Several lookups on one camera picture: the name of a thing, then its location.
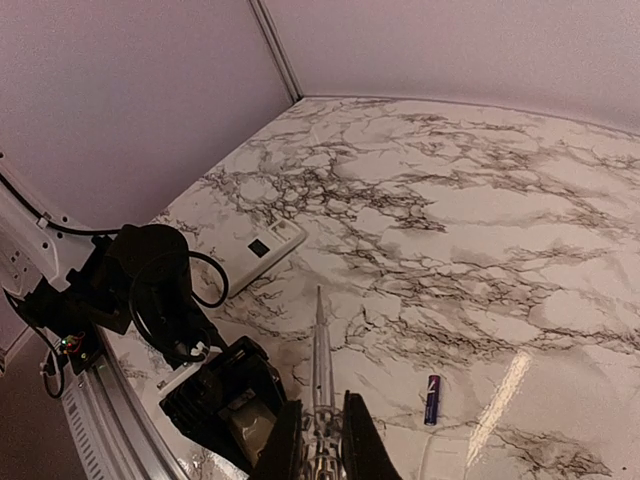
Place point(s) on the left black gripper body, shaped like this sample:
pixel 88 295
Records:
pixel 141 278

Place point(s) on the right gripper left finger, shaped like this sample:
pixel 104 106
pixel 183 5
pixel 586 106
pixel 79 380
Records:
pixel 280 458

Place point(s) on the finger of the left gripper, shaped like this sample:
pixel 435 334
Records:
pixel 241 398

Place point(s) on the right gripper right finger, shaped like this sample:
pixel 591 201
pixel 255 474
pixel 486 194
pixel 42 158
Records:
pixel 363 453

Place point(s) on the beige grey remote control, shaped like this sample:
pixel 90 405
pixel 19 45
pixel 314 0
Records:
pixel 250 425

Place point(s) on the clear handle screwdriver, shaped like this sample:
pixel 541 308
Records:
pixel 322 419

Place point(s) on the white battery cover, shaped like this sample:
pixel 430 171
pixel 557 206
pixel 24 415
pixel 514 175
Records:
pixel 447 458

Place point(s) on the white remote control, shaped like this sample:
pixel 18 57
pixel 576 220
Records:
pixel 265 250

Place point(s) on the purple battery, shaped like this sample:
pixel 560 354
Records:
pixel 432 400

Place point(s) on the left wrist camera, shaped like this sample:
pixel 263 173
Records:
pixel 189 398

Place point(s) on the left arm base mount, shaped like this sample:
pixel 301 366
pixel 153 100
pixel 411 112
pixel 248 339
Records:
pixel 77 351

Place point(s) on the front aluminium rail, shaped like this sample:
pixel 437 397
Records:
pixel 113 435

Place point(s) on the left aluminium frame post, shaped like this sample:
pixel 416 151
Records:
pixel 277 50

